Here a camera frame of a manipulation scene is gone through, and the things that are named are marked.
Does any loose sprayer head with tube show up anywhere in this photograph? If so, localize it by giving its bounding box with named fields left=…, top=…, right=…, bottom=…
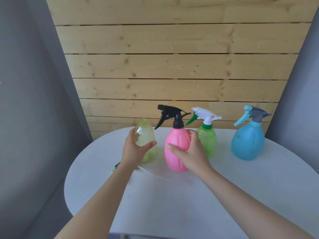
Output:
left=111, top=162, right=173, bottom=181

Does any yellow-green translucent bottle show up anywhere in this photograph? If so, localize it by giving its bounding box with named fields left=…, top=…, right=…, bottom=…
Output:
left=135, top=118, right=159, bottom=164

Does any person's right hand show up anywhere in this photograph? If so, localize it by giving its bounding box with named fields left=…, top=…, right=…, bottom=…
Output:
left=166, top=129, right=215, bottom=177

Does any green spray bottle white trigger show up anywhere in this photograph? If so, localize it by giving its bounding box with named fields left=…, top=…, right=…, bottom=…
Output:
left=185, top=107, right=222, bottom=159

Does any person's left hand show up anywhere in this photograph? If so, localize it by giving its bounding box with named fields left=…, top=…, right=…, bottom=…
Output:
left=121, top=127, right=158, bottom=170

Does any person's left forearm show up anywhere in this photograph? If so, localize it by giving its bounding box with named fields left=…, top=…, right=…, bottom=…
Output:
left=54, top=165, right=140, bottom=239

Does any person's right forearm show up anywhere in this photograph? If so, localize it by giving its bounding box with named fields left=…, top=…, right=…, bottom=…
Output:
left=197, top=168, right=316, bottom=239

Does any blue spray bottle grey trigger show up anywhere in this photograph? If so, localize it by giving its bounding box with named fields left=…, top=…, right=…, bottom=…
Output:
left=231, top=105, right=272, bottom=161

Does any pink spray bottle black trigger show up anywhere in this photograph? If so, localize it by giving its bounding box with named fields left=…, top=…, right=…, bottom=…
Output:
left=154, top=104, right=192, bottom=172

